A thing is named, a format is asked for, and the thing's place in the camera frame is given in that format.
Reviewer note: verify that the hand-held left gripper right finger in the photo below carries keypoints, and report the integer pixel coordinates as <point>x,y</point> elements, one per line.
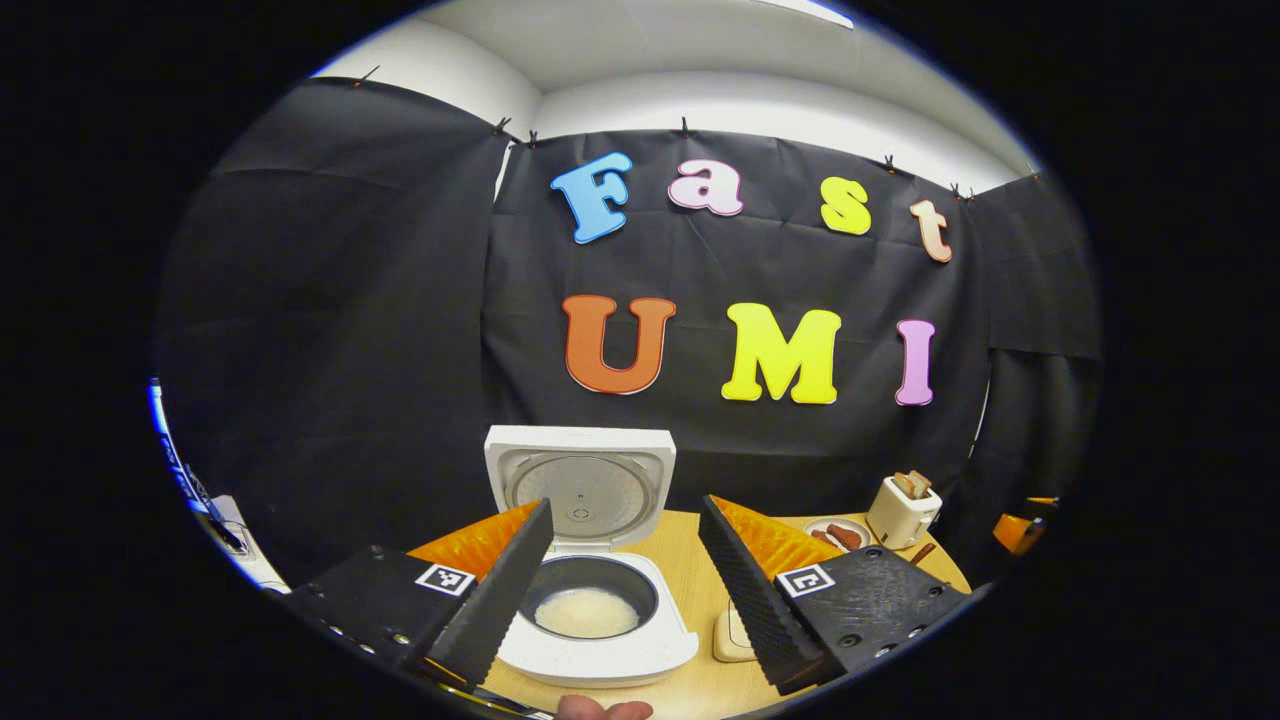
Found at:
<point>745,590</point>

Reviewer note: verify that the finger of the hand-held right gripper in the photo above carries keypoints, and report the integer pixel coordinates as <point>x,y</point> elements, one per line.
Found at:
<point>1042,500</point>
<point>1018,532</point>

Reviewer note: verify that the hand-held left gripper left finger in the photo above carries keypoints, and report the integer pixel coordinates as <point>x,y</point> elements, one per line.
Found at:
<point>505,590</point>

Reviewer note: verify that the white rice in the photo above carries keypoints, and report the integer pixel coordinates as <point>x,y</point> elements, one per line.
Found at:
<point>586,612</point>

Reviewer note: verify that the brown wooden spoon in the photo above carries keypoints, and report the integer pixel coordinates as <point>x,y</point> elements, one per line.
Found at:
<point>922,554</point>

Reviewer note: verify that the white rice cooker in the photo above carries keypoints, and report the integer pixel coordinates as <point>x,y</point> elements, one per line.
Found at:
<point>580,490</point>

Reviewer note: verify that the cream square rice dish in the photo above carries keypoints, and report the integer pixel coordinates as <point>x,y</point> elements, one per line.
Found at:
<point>730,640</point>

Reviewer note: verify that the brown meat piece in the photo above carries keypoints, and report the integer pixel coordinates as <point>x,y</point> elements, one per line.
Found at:
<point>826,539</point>
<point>848,536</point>

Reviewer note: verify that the toasted bread slice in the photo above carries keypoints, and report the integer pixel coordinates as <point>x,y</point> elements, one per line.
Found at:
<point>921,481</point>
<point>905,485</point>

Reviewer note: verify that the white round plate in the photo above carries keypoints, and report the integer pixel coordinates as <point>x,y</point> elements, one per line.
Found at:
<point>836,520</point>

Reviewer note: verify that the cream toaster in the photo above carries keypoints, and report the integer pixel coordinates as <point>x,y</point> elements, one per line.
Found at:
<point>900,520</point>

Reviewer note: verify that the white side desk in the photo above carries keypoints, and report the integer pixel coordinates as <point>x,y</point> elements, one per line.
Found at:
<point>255,570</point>

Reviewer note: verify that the black backdrop cloth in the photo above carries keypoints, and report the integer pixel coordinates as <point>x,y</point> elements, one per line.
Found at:
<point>350,350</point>

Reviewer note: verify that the computer monitor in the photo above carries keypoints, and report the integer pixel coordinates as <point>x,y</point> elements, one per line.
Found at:
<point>162,430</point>

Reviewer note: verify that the ceiling light panel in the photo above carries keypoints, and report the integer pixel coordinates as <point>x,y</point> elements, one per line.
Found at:
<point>820,10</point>

